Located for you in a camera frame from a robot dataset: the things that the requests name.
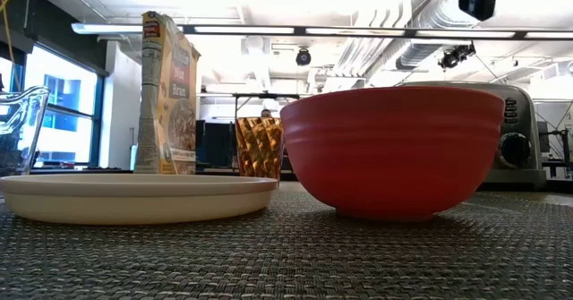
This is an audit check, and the yellow bran cereal box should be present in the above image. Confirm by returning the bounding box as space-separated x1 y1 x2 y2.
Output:
133 11 201 176

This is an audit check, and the amber faceted glass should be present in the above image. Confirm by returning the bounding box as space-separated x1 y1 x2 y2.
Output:
235 116 285 184

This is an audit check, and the red bowl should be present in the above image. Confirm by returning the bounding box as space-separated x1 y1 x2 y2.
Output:
279 86 507 223

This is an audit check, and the grey woven placemat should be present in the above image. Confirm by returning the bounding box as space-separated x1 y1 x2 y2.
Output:
0 181 573 300

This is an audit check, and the black overhead light bar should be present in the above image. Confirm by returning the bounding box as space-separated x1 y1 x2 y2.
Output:
70 21 573 42

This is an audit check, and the cream plate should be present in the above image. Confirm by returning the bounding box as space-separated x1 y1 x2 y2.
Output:
0 173 279 227

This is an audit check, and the black ceiling track lamp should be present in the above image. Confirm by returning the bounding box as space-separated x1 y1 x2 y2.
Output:
437 43 477 71

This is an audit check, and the large window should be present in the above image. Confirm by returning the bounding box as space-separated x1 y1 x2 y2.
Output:
0 44 105 167

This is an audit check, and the silver four-slot toaster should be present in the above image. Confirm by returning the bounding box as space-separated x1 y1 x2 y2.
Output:
399 81 548 190

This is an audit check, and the clear plastic container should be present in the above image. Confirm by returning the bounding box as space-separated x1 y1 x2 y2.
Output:
0 84 51 178

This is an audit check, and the black equipment stand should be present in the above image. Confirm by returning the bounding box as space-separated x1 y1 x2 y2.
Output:
538 127 573 180

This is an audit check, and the black background workstation frame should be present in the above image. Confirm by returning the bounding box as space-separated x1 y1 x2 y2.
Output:
231 92 302 118

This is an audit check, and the silver ventilation duct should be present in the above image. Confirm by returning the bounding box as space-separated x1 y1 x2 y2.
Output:
364 0 492 72

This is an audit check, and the yellow cable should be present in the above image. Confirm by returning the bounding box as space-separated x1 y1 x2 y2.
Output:
0 0 23 91

